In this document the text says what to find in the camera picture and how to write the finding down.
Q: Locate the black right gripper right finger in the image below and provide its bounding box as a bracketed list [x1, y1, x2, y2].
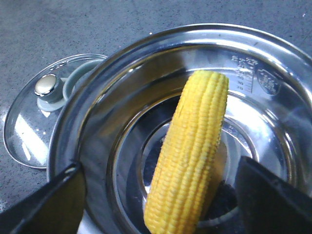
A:
[235, 156, 312, 234]

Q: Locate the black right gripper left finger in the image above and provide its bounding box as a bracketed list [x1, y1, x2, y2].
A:
[0, 162, 86, 234]

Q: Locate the glass pot lid gold knob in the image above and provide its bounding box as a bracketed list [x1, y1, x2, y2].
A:
[3, 54, 107, 169]

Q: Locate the yellow corn cob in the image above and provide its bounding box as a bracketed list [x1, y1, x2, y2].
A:
[143, 70, 229, 234]

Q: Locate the pale green electric cooking pot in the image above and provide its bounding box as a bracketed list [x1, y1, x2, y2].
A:
[48, 24, 312, 234]

